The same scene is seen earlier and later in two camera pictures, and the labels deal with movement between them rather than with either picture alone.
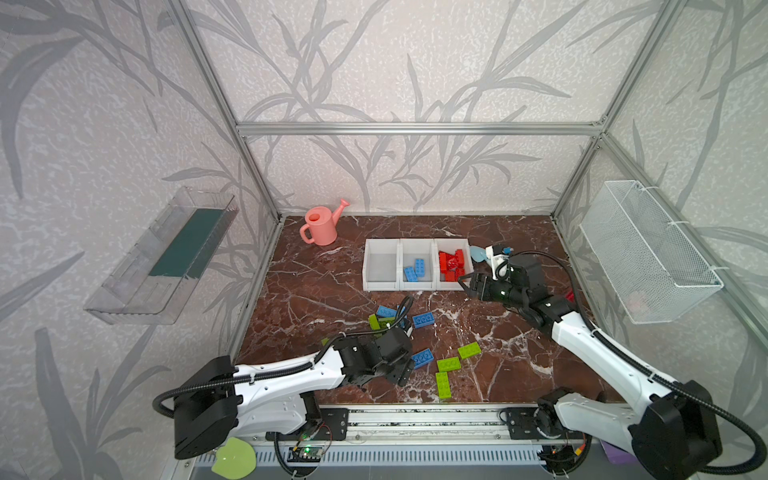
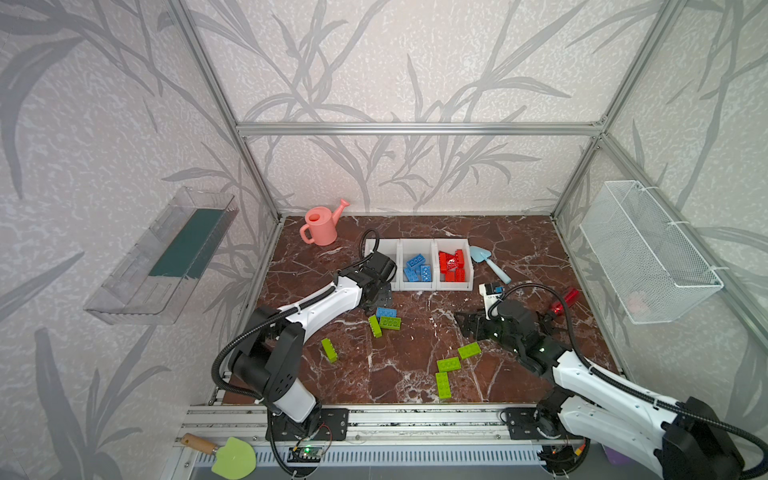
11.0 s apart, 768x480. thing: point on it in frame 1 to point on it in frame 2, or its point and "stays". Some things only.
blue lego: [410, 274] stays
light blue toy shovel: [478, 254] stays
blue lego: [423, 320] to [426, 273]
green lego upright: [373, 321] stays
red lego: [447, 261] stays
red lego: [453, 276] stays
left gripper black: [398, 346] to [381, 287]
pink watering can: [321, 224] stays
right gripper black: [483, 285] to [483, 325]
